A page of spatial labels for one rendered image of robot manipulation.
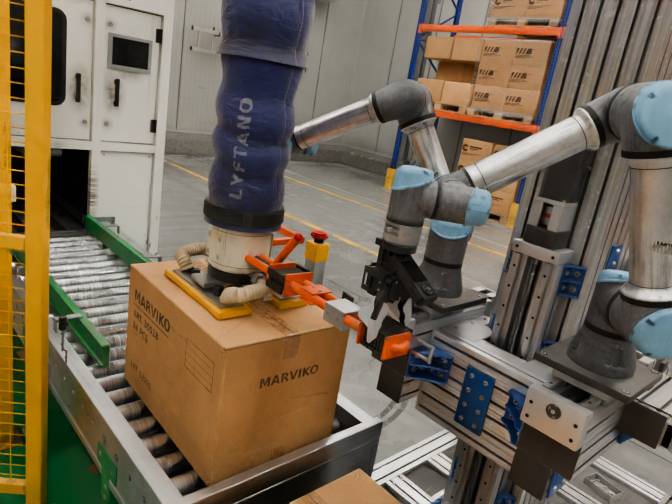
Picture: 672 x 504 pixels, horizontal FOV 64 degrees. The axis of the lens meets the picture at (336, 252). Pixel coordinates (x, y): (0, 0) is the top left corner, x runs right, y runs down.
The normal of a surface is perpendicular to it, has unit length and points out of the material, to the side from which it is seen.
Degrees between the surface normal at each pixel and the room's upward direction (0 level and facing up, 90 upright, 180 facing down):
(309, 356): 90
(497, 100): 90
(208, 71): 90
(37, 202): 90
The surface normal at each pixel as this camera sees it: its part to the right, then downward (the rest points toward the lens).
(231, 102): -0.39, -0.02
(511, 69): -0.73, 0.09
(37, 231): 0.07, 0.29
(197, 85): 0.66, 0.31
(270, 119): 0.48, 0.20
